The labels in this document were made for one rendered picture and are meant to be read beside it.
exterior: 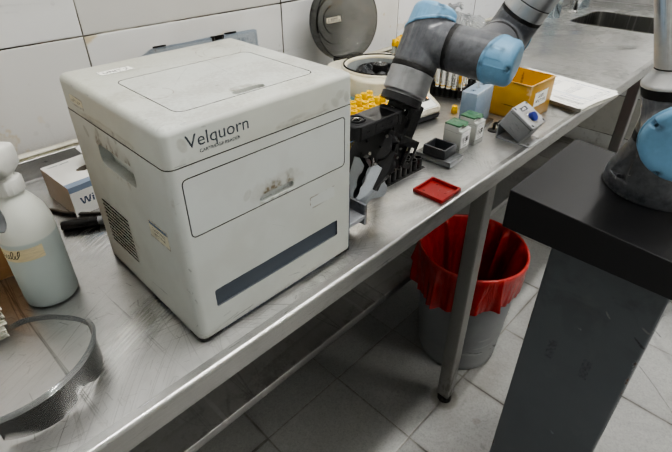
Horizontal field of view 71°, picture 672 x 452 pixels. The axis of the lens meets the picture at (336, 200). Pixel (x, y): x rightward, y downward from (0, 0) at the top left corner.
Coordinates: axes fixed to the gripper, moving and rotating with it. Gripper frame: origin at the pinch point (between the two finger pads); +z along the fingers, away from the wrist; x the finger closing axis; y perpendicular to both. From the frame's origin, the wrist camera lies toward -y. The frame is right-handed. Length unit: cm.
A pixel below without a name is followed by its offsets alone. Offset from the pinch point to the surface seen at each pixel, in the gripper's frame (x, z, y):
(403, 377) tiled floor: 10, 61, 80
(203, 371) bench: -7.9, 22.0, -28.7
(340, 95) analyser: -4.4, -15.5, -18.2
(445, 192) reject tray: -5.6, -6.5, 20.3
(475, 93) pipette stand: 7, -30, 41
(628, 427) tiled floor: -50, 44, 109
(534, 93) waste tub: -1, -36, 57
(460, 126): 2.6, -20.5, 31.8
